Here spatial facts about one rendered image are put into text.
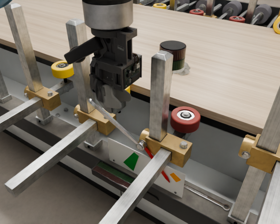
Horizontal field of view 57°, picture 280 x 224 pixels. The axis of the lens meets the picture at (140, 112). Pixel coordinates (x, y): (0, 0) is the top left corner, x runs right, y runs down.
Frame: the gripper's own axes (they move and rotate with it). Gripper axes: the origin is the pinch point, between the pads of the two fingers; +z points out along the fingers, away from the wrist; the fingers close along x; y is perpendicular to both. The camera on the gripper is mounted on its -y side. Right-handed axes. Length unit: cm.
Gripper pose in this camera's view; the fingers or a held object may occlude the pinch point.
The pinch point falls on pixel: (108, 106)
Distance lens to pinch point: 62.0
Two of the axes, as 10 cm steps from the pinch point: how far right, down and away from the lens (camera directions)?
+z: 0.0, 8.0, 6.0
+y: 8.4, 3.3, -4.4
